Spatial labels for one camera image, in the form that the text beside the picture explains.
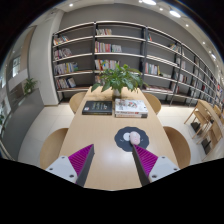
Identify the grey shelf unit with books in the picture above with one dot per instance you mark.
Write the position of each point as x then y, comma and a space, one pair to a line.
80, 46

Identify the black hardcover book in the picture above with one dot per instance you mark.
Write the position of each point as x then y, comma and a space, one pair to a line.
97, 107

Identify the dark mouse pad with eyes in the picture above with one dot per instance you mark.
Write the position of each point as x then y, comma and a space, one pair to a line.
121, 141

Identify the white book with orange lettering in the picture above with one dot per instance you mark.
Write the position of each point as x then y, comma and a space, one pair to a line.
131, 116

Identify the green potted plant, white pot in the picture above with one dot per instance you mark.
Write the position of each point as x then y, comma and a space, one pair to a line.
118, 78

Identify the small green potted plant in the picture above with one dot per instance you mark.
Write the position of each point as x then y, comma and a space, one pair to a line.
29, 85

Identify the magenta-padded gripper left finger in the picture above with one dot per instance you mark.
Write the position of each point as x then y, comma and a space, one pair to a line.
61, 166

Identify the pink computer mouse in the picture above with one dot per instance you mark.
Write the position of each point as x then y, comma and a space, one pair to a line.
135, 137

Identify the group of wooden frame chairs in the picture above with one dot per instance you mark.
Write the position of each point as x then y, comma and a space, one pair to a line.
206, 123

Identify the group of ceiling lights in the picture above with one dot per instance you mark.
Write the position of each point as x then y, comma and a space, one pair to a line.
175, 13

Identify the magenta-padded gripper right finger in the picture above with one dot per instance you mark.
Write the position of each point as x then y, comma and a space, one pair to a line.
161, 165

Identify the thick white book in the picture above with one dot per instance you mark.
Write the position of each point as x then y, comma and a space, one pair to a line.
130, 105

